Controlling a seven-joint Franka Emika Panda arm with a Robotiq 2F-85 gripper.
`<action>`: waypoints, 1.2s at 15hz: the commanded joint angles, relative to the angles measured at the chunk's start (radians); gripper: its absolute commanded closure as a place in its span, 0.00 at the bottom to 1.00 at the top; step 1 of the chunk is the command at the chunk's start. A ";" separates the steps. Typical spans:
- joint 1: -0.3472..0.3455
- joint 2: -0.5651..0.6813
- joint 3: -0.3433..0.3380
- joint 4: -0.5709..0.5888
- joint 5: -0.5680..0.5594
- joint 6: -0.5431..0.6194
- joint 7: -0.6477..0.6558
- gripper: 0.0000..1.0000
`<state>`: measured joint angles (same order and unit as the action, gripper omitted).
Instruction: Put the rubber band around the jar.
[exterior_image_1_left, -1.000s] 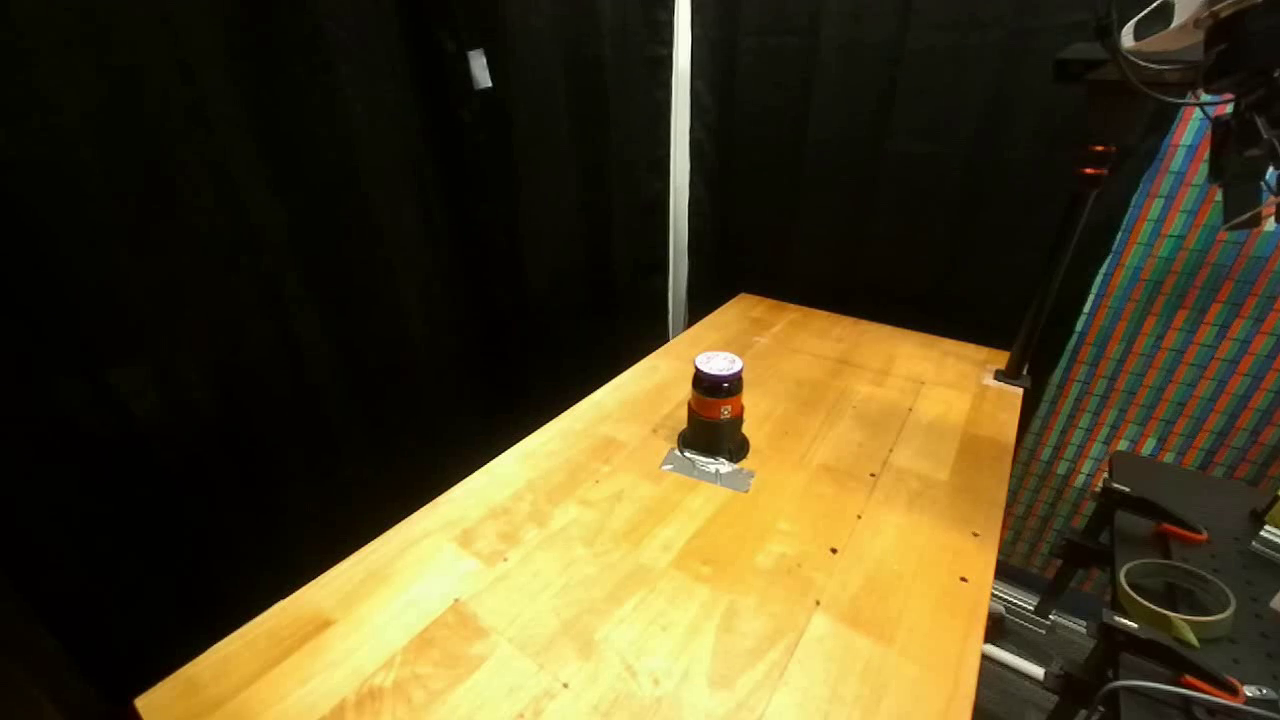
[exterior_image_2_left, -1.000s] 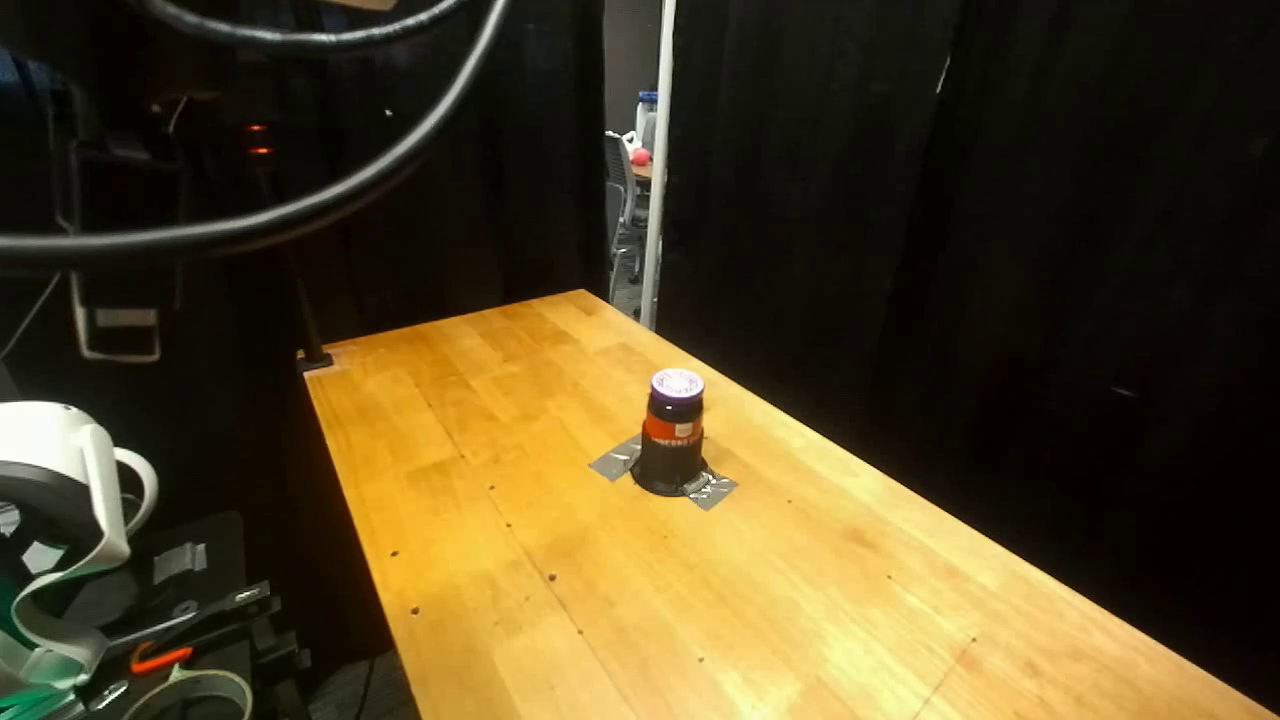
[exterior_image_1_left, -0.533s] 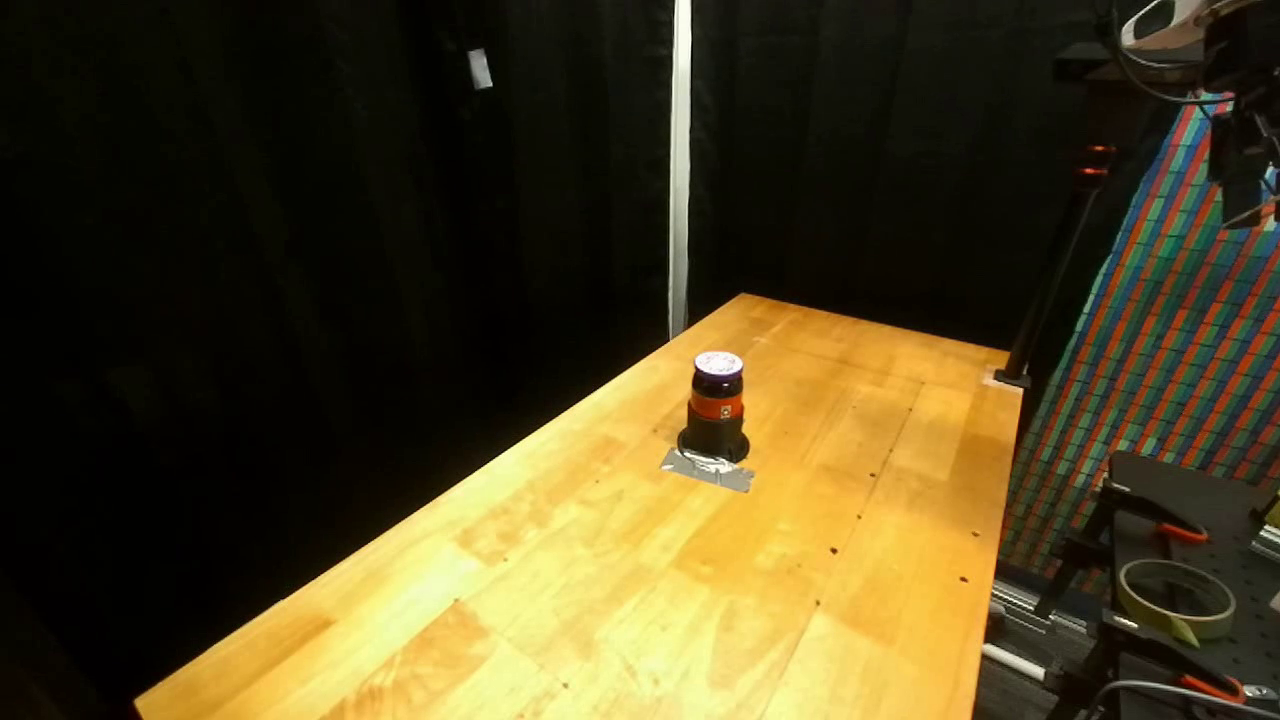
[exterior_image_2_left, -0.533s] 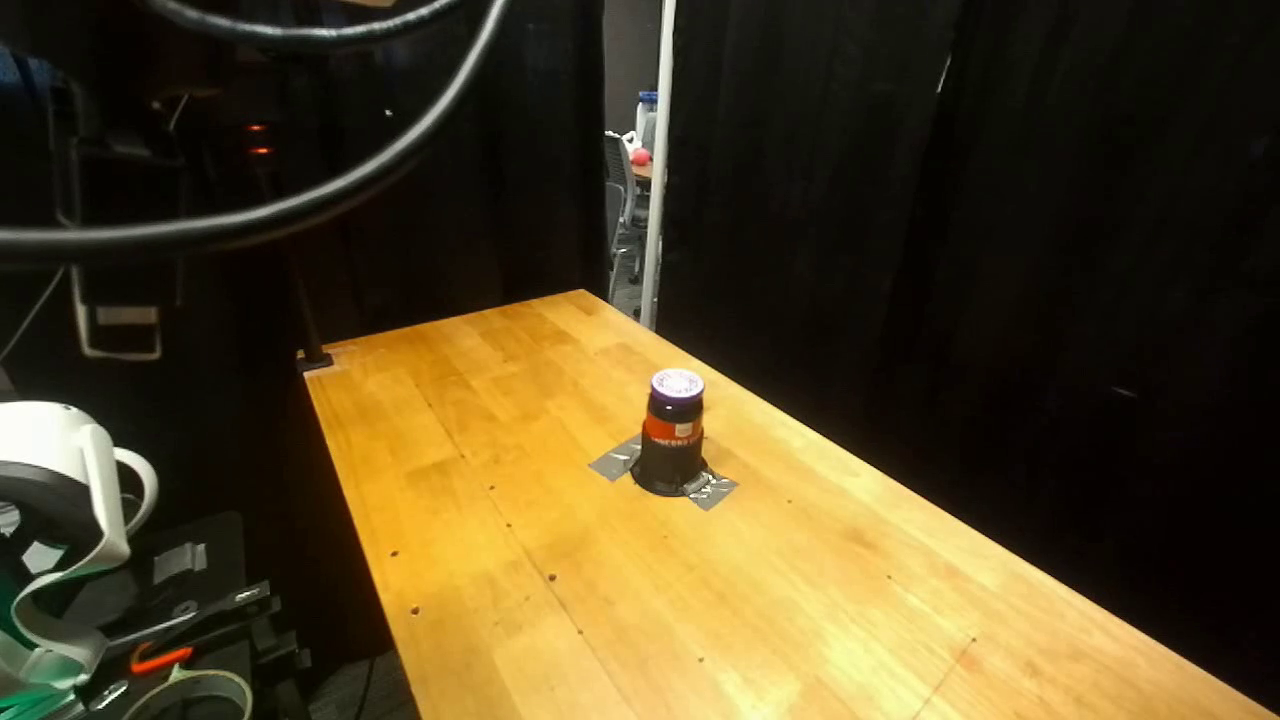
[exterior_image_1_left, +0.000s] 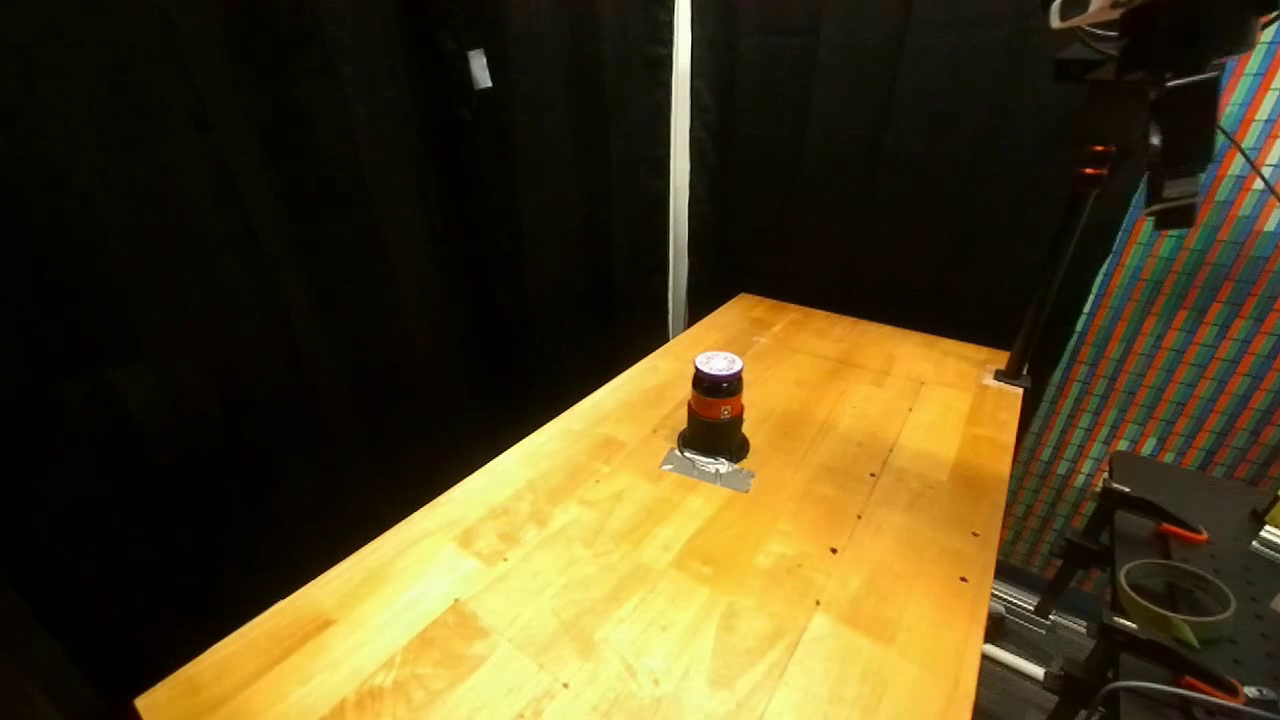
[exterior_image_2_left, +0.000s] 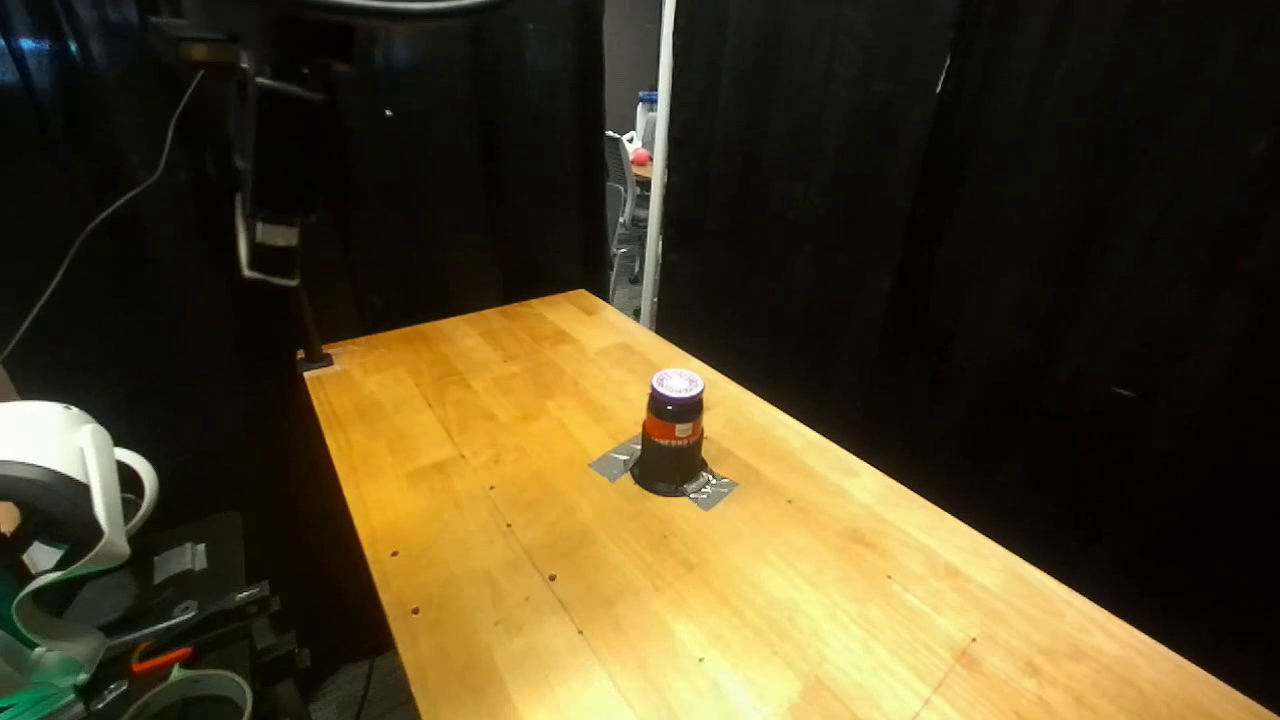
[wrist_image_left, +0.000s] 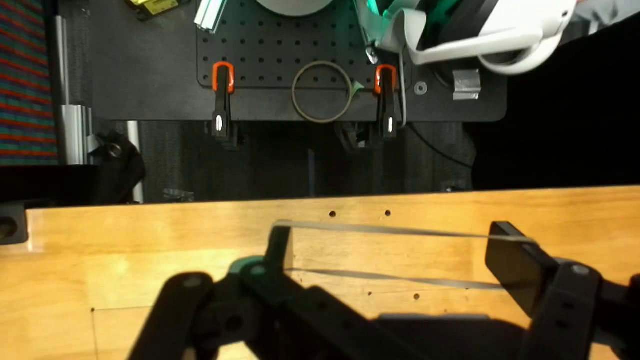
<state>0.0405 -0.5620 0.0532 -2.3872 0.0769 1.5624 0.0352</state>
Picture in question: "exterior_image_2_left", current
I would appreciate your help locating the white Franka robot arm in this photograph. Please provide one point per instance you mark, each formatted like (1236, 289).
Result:
(61, 461)

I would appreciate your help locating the dark jar with orange label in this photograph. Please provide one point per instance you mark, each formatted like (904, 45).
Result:
(672, 431)

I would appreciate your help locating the white vertical pole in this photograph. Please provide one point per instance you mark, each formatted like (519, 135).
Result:
(658, 163)

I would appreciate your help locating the black curtain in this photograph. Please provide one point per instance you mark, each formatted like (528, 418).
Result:
(455, 146)
(1012, 264)

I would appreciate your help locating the black camera stand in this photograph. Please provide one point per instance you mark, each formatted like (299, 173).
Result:
(271, 202)

